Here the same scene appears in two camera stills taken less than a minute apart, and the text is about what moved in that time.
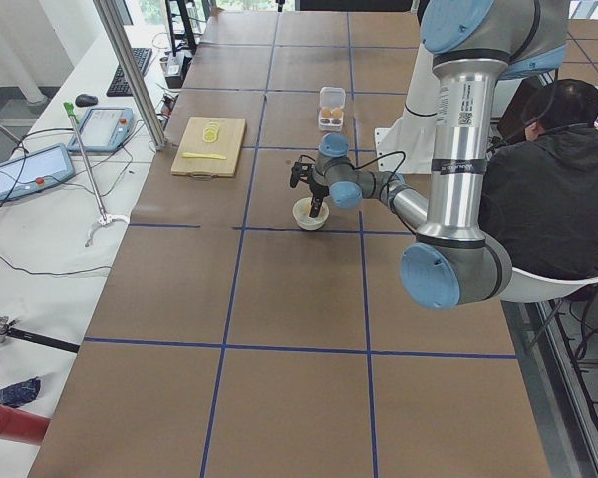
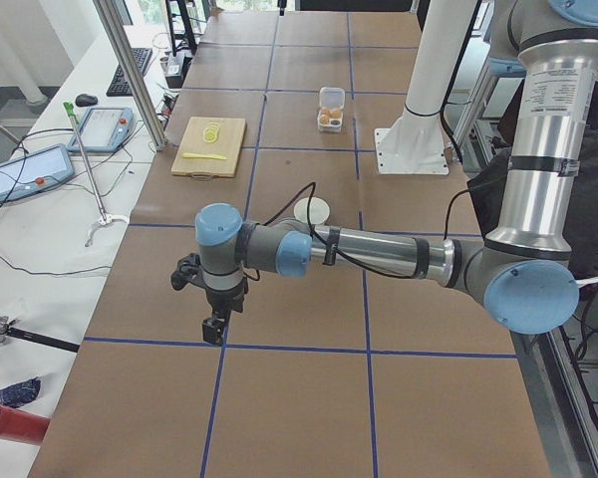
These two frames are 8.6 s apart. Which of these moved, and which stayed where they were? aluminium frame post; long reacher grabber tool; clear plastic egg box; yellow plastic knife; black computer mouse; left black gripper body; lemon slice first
Moved: left black gripper body
Stayed: black computer mouse; lemon slice first; clear plastic egg box; long reacher grabber tool; yellow plastic knife; aluminium frame post
